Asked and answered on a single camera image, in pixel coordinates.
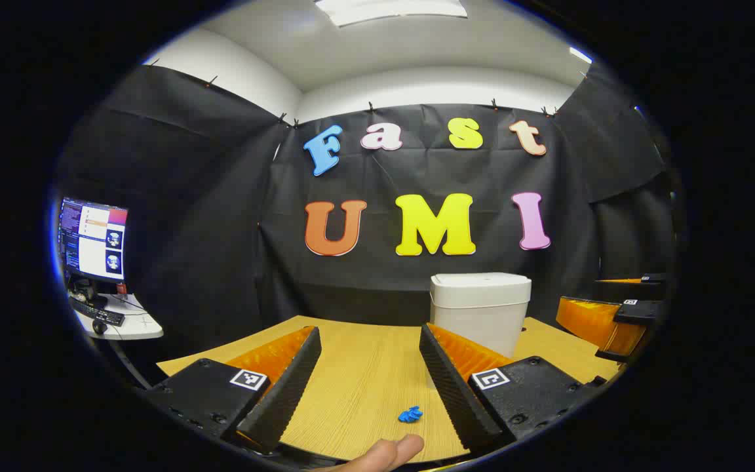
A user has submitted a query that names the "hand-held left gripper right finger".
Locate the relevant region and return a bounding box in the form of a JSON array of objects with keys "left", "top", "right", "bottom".
[{"left": 419, "top": 323, "right": 608, "bottom": 453}]

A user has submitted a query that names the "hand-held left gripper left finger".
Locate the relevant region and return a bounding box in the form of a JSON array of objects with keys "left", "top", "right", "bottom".
[{"left": 145, "top": 326, "right": 322, "bottom": 454}]

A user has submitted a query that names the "white desktop garbage bin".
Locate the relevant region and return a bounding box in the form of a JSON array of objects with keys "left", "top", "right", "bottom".
[{"left": 430, "top": 272, "right": 532, "bottom": 358}]

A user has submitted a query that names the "wooden desktop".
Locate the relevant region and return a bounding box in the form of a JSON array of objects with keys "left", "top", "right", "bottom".
[{"left": 156, "top": 315, "right": 624, "bottom": 463}]

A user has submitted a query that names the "white side desk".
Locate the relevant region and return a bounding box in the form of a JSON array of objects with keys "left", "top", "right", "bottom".
[{"left": 73, "top": 293, "right": 164, "bottom": 342}]

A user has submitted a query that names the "black backdrop cloth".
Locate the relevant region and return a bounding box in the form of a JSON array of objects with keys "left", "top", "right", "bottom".
[{"left": 53, "top": 62, "right": 680, "bottom": 368}]

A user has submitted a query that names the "black keyboard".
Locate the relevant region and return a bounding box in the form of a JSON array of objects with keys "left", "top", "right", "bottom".
[{"left": 69, "top": 298, "right": 126, "bottom": 327}]

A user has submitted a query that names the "computer monitor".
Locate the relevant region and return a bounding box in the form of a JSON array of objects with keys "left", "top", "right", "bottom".
[{"left": 58, "top": 197, "right": 129, "bottom": 302}]

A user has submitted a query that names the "large ceiling light panel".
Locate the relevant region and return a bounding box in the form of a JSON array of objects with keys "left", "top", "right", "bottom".
[{"left": 314, "top": 0, "right": 469, "bottom": 28}]

